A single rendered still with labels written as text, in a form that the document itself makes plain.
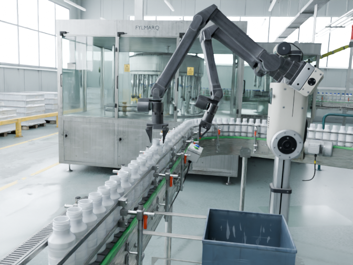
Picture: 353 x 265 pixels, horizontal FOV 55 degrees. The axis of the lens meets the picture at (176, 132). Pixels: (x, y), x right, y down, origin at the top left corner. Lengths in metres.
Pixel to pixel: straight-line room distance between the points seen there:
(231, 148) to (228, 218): 1.80
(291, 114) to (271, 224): 0.57
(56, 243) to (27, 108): 9.75
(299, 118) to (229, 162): 3.32
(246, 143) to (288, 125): 1.49
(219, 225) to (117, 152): 3.94
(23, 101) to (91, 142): 5.29
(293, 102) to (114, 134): 3.84
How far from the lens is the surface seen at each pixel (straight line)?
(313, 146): 3.01
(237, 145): 3.27
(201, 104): 1.89
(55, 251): 0.84
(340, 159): 3.18
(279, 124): 1.80
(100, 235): 1.00
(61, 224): 0.82
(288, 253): 1.25
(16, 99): 10.62
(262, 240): 1.56
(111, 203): 1.04
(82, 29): 5.45
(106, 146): 5.36
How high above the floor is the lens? 1.48
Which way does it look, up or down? 8 degrees down
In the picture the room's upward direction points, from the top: 2 degrees clockwise
